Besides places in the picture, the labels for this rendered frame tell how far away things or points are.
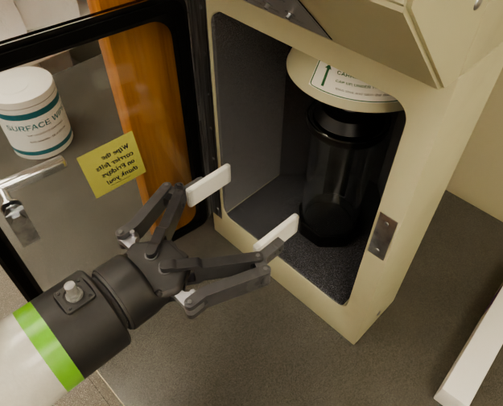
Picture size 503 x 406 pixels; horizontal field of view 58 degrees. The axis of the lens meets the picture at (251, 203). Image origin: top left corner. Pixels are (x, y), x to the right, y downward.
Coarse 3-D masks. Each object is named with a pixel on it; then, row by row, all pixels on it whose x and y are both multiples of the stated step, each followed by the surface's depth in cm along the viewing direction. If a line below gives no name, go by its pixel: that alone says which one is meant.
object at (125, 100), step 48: (144, 0) 47; (96, 48) 47; (144, 48) 51; (0, 96) 44; (48, 96) 47; (96, 96) 51; (144, 96) 55; (0, 144) 47; (48, 144) 51; (96, 144) 55; (144, 144) 59; (0, 192) 50; (48, 192) 54; (96, 192) 59; (144, 192) 65; (48, 240) 59; (96, 240) 65; (144, 240) 71; (48, 288) 65
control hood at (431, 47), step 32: (320, 0) 28; (352, 0) 25; (384, 0) 23; (416, 0) 22; (448, 0) 25; (480, 0) 28; (352, 32) 31; (384, 32) 27; (416, 32) 25; (448, 32) 27; (384, 64) 35; (416, 64) 30; (448, 64) 31
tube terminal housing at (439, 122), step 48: (240, 0) 47; (336, 48) 41; (480, 48) 34; (432, 96) 37; (480, 96) 42; (432, 144) 39; (384, 192) 46; (432, 192) 50; (240, 240) 79; (288, 288) 75; (384, 288) 61
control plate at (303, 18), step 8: (248, 0) 40; (256, 0) 38; (264, 0) 37; (272, 0) 35; (280, 0) 34; (288, 0) 32; (296, 0) 31; (264, 8) 40; (272, 8) 38; (280, 8) 36; (288, 8) 35; (296, 8) 33; (304, 8) 32; (280, 16) 39; (296, 16) 36; (304, 16) 34; (312, 16) 33; (304, 24) 37; (312, 24) 35; (320, 32) 36
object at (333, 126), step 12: (324, 108) 57; (336, 108) 57; (324, 120) 56; (336, 120) 56; (348, 120) 55; (360, 120) 55; (372, 120) 56; (384, 120) 57; (336, 132) 56; (348, 132) 55; (360, 132) 55; (372, 132) 56
